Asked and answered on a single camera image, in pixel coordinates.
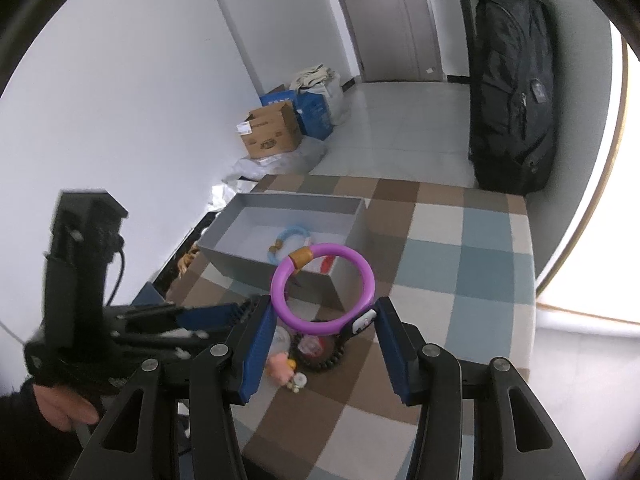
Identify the pink pig charm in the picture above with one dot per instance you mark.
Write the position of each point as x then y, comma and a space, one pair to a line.
280, 368

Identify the white round pin badge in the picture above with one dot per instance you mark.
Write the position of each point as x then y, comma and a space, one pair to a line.
281, 341

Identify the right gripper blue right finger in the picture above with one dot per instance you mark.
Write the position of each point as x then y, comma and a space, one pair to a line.
429, 377

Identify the clear plastic bags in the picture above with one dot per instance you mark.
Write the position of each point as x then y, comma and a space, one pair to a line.
246, 173

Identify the grey door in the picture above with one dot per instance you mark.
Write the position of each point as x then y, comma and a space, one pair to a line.
394, 40

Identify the white cloth bag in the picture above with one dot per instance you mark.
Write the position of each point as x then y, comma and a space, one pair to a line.
326, 82

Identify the checkered tablecloth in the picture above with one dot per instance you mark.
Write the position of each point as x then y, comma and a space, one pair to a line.
458, 264

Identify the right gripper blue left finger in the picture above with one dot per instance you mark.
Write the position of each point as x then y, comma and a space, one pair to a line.
224, 375

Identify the left hand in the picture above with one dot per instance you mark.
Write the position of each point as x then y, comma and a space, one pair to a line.
59, 407

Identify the blue cardboard box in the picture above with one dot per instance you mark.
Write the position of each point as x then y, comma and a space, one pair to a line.
310, 109

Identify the black backpack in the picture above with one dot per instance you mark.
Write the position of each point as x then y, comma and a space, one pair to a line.
513, 113

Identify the blue jordan bag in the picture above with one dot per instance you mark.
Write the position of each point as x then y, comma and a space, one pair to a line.
148, 296

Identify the red round disc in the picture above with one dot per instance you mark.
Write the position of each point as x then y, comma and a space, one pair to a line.
326, 264

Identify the brown cardboard box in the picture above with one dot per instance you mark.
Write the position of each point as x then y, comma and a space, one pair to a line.
270, 130

